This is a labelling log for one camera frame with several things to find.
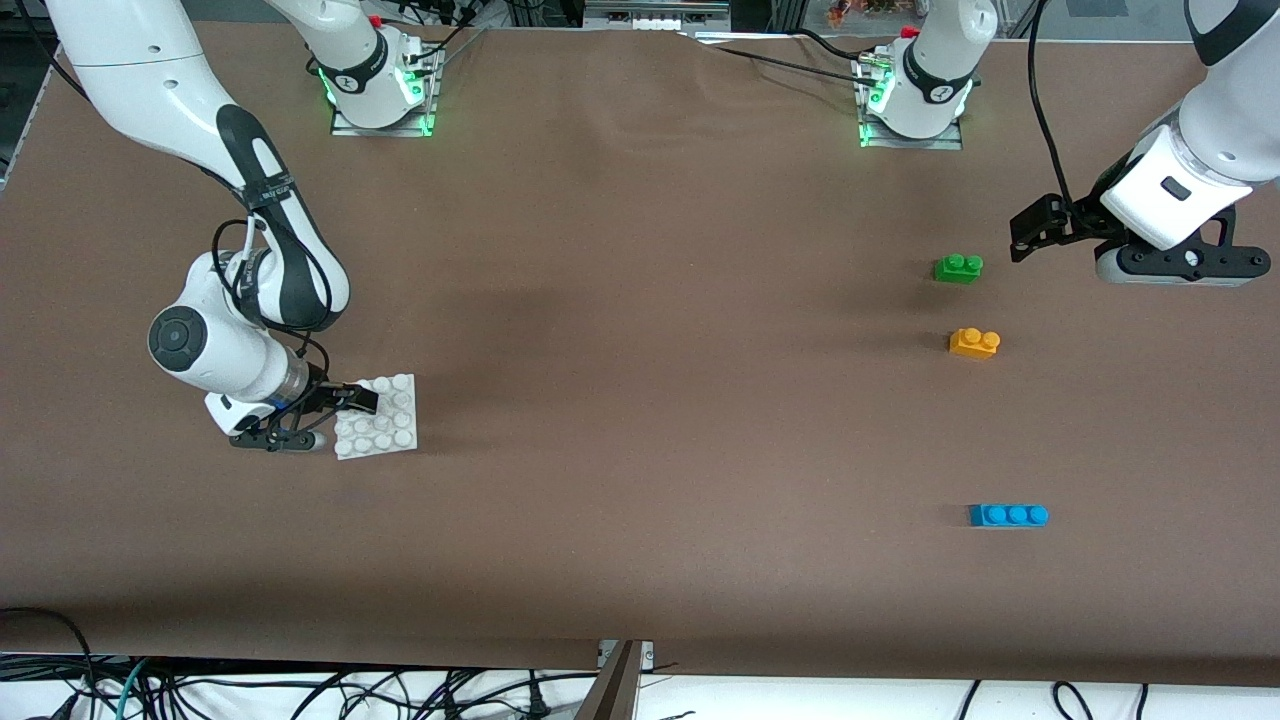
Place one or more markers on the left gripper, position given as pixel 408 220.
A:
pixel 1084 218

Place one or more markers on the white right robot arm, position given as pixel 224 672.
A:
pixel 150 70

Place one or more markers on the silver metal clamp bracket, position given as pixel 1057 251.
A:
pixel 645 652

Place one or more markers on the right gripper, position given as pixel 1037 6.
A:
pixel 322 396

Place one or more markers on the blue three-stud block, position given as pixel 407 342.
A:
pixel 1005 516

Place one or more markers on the yellow two-stud block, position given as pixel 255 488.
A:
pixel 972 345

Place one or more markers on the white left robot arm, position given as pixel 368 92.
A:
pixel 1230 110

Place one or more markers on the brown table cover sheet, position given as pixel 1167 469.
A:
pixel 600 550

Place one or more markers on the white studded base plate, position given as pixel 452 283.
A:
pixel 385 435

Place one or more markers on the dark slanted beam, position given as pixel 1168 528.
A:
pixel 610 695

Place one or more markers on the white power strip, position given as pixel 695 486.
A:
pixel 645 23

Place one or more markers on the green two-stud block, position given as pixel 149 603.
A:
pixel 956 270

